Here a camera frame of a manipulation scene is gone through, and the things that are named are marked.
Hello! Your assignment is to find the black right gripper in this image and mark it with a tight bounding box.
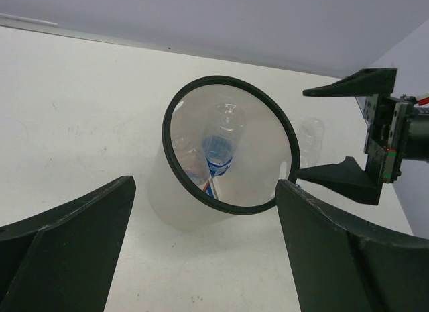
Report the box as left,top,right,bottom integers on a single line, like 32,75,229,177
296,68,412,205

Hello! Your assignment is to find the clear bottle with blue label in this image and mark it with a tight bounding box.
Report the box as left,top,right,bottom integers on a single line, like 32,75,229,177
202,103,246,177

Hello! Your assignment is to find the clear bottle with white cap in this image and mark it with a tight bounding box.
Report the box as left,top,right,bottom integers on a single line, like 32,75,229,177
298,118,324,168

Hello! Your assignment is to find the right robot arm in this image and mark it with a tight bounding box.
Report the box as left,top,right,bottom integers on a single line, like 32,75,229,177
296,68,428,205

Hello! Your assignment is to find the clear bottle with orange label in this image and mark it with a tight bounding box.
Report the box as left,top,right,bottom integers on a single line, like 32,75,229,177
172,133,218,199

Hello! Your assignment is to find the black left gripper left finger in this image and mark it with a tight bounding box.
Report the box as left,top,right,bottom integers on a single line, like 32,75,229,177
1,176,136,311

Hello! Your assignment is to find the white bin with black rim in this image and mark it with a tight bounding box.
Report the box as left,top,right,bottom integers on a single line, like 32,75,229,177
148,75,300,230

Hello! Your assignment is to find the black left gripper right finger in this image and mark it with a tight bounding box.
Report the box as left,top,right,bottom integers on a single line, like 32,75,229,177
275,180,428,311

